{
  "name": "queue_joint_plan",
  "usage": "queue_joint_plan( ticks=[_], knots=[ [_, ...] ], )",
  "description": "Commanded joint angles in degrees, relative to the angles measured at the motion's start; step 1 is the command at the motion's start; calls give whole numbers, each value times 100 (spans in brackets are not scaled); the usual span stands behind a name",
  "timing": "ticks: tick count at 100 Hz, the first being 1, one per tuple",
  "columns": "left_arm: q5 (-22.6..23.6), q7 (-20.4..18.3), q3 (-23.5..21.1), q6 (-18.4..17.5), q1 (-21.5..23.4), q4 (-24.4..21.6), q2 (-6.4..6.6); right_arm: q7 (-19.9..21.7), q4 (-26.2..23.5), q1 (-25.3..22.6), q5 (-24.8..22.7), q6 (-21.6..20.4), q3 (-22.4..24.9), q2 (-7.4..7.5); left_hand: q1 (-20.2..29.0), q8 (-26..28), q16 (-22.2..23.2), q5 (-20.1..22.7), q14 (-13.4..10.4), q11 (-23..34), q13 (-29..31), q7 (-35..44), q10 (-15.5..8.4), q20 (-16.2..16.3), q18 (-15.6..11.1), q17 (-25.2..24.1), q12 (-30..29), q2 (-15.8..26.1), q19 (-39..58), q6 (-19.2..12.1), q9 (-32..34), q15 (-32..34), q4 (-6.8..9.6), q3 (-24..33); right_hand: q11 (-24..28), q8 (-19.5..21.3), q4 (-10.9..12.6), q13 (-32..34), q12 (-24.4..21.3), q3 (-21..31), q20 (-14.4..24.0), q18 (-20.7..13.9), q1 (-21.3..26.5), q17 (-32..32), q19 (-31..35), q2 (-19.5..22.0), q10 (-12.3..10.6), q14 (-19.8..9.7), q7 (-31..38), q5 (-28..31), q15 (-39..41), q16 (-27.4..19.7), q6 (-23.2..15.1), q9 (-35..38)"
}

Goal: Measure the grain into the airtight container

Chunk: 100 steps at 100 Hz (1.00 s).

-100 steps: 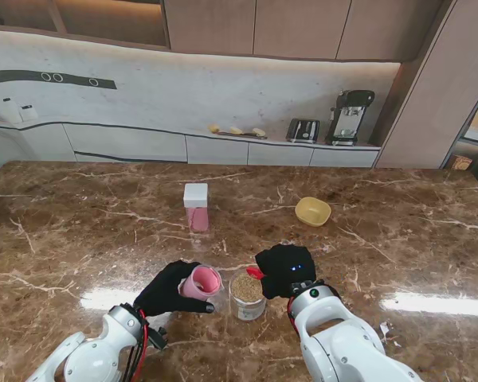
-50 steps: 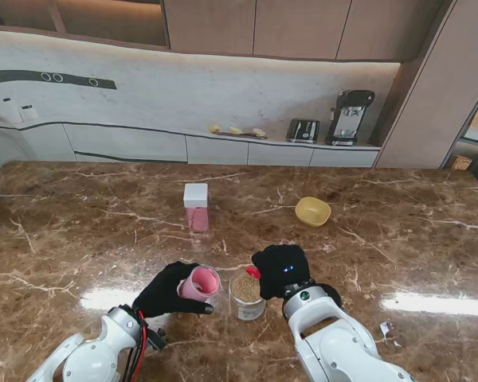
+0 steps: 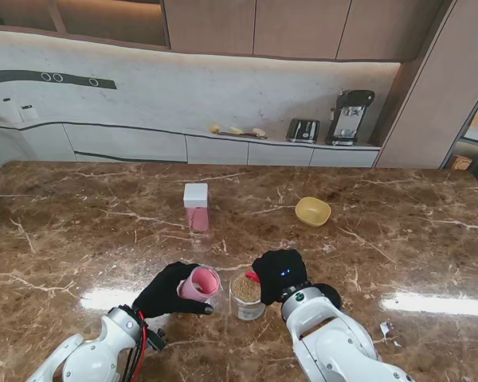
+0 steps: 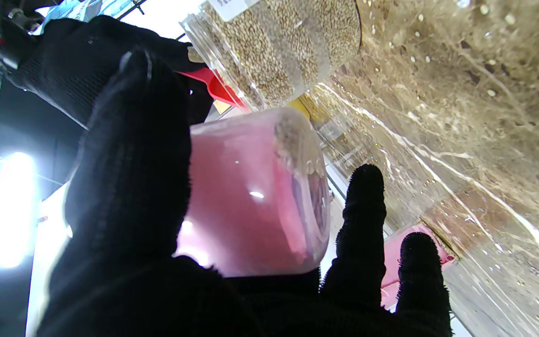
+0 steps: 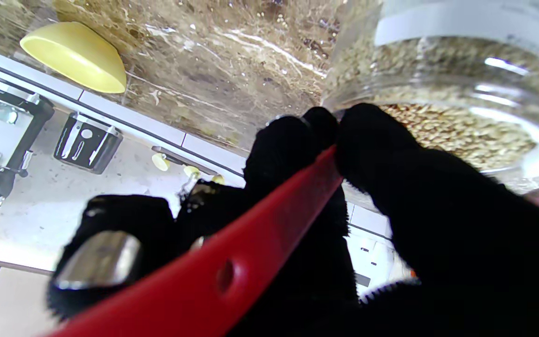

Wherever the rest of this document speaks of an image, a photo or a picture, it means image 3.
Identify yellow plastic bowl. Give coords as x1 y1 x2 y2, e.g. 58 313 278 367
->
294 196 331 228

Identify tall white bottle black cap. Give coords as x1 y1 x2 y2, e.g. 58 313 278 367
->
2 97 20 123

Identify black silver toaster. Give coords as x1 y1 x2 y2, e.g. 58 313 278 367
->
285 118 320 144

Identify brown tall cabinet panel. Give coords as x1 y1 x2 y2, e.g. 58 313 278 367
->
374 0 478 170

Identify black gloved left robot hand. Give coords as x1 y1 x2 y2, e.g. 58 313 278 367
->
131 260 214 318

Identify brown wooden wall cabinets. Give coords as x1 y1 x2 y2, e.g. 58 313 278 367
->
0 0 455 63

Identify clear airtight container white lid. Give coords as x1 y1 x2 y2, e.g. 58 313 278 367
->
182 182 210 234

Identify white counter with drawers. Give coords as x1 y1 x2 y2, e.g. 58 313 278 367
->
0 118 383 168

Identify pink plastic measuring cup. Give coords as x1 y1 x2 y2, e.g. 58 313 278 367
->
177 265 221 300

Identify black round jar lid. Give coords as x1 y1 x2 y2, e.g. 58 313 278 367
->
312 283 343 314

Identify clear grain jar with label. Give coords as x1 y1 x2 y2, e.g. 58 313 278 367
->
228 271 266 322

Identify black espresso machine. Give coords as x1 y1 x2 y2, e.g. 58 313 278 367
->
324 88 375 147

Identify black wall panel with rings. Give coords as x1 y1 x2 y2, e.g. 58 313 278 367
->
0 69 116 92

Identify orange printed box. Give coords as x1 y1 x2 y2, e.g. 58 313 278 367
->
450 154 473 172

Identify dark serving board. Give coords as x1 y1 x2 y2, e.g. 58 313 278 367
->
216 131 268 141

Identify short white bottle black cap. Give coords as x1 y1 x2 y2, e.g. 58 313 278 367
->
18 104 39 122

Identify red black left arm cables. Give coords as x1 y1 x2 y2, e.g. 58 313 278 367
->
121 306 167 382

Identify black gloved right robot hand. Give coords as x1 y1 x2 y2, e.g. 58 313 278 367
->
251 248 311 306

